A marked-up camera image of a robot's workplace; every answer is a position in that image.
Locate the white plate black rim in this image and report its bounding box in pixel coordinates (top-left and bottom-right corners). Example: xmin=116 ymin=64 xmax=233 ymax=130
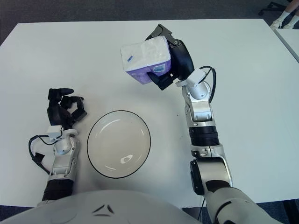
xmin=86 ymin=110 xmax=152 ymax=179

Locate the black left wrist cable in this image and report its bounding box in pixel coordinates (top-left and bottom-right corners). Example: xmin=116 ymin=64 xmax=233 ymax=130
xmin=28 ymin=134 xmax=64 ymax=175

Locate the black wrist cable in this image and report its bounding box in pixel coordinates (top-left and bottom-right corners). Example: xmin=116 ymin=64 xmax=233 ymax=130
xmin=28 ymin=134 xmax=64 ymax=175
xmin=198 ymin=66 xmax=217 ymax=103

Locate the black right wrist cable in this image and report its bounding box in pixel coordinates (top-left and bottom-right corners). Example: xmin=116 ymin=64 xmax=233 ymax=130
xmin=198 ymin=66 xmax=217 ymax=103

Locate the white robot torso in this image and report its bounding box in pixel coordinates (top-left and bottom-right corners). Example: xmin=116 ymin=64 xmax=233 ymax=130
xmin=0 ymin=189 xmax=201 ymax=224

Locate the person leg white sock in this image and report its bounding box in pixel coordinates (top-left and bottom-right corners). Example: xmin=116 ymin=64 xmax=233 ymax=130
xmin=282 ymin=14 xmax=299 ymax=30
xmin=271 ymin=0 xmax=297 ymax=30

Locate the purple tissue paper pack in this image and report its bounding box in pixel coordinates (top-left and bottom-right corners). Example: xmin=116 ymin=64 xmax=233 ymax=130
xmin=120 ymin=36 xmax=172 ymax=85

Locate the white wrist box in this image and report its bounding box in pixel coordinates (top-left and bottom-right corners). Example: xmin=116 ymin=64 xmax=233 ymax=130
xmin=186 ymin=68 xmax=206 ymax=86
xmin=46 ymin=125 xmax=63 ymax=140

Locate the white side table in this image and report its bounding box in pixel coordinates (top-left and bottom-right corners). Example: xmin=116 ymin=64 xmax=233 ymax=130
xmin=273 ymin=28 xmax=299 ymax=63

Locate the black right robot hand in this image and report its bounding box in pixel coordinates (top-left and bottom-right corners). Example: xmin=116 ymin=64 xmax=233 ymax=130
xmin=145 ymin=23 xmax=195 ymax=91

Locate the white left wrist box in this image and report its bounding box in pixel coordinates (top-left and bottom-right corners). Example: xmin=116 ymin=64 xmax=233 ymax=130
xmin=46 ymin=125 xmax=63 ymax=140

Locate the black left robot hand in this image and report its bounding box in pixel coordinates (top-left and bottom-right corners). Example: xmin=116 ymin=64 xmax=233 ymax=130
xmin=46 ymin=88 xmax=88 ymax=131

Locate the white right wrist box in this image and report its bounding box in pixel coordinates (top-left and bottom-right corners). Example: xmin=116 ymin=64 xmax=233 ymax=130
xmin=186 ymin=68 xmax=206 ymax=86

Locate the black office chair base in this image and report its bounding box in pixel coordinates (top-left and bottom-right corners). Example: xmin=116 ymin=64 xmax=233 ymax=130
xmin=258 ymin=1 xmax=290 ymax=16

